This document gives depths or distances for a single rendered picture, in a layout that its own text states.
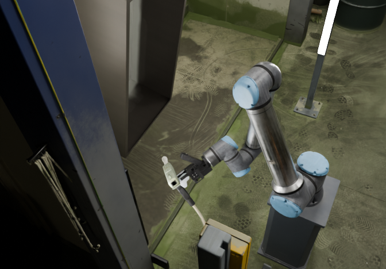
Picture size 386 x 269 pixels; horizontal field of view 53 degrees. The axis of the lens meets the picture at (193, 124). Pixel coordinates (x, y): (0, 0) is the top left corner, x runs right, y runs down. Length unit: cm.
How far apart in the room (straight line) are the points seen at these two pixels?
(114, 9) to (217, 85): 200
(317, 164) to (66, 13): 138
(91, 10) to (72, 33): 81
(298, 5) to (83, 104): 305
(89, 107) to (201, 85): 250
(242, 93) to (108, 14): 66
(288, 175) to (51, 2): 124
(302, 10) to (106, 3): 252
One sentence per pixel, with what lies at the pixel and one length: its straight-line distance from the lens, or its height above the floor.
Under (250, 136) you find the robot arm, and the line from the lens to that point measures 195.
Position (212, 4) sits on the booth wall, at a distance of 426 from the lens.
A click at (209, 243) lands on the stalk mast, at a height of 164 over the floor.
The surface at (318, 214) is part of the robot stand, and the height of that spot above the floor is 64.
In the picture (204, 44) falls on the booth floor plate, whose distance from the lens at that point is 401.
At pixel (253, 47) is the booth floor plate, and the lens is 399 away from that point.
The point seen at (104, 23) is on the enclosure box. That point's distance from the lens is 178.
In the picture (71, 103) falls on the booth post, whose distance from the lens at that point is 105.
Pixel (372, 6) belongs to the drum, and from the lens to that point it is 434.
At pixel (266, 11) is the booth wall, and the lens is 404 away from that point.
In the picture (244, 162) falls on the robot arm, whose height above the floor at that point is 83.
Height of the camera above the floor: 244
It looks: 48 degrees down
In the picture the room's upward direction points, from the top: 4 degrees counter-clockwise
